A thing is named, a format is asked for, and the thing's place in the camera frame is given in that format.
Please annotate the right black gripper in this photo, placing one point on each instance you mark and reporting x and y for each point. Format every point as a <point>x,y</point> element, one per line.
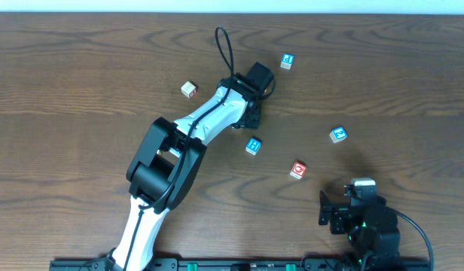
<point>331,211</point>

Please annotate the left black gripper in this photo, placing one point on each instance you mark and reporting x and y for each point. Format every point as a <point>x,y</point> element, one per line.
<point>252,118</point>

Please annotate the red letter I block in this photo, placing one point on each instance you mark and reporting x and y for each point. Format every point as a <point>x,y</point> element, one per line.
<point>189,89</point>

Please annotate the blue number 2 block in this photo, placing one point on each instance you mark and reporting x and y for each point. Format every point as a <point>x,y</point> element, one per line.
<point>338,134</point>

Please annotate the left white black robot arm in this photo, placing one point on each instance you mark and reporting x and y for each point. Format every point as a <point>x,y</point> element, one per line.
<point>169,157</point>

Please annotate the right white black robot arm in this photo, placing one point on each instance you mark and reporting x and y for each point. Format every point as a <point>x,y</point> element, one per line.
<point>371,228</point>

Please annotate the blue letter P block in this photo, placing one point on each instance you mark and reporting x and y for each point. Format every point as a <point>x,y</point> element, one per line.
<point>287,61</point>

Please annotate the red letter Q block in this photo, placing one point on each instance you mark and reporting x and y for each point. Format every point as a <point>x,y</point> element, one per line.
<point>298,170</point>

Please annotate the blue letter H block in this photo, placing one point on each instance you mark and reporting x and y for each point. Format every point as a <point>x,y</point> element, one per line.
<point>253,146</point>

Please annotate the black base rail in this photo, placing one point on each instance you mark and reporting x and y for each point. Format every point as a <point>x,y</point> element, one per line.
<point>172,264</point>

